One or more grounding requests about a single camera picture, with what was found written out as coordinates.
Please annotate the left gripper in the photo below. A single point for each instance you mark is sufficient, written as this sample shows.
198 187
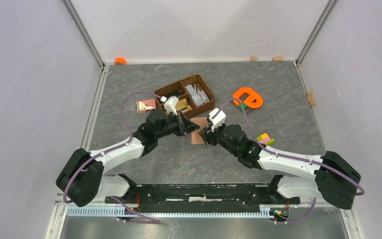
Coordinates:
184 125

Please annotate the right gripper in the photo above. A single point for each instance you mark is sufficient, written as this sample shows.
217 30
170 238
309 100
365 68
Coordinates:
207 133

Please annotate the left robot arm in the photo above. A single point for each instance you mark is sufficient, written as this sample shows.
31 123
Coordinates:
82 178

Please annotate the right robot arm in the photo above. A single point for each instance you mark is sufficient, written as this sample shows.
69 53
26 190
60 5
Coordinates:
327 176

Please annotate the gold cards pile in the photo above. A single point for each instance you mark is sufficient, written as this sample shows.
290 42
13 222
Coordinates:
183 106

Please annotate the silver cards pile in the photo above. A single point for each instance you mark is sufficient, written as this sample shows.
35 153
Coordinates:
199 97

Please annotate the brown wicker basket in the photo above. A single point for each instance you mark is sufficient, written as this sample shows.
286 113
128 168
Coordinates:
178 89

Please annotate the green toy brick plate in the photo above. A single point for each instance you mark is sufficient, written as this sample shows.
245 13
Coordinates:
240 105

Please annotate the yellow green toy bricks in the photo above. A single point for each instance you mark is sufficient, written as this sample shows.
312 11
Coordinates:
265 139

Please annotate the orange cap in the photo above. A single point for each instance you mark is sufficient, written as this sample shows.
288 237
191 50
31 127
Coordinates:
119 61

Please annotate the curved wooden piece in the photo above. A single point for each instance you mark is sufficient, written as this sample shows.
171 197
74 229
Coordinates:
310 99

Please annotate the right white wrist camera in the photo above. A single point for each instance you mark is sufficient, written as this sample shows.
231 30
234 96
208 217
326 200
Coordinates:
216 118

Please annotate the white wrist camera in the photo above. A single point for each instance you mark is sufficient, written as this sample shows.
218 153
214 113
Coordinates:
170 104
216 118

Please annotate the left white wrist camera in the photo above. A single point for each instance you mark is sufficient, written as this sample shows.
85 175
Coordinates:
170 104

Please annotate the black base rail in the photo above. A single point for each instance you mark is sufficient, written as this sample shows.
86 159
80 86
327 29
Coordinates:
204 198

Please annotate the white comb cable duct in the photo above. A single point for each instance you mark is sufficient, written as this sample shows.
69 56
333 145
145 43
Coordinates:
119 211

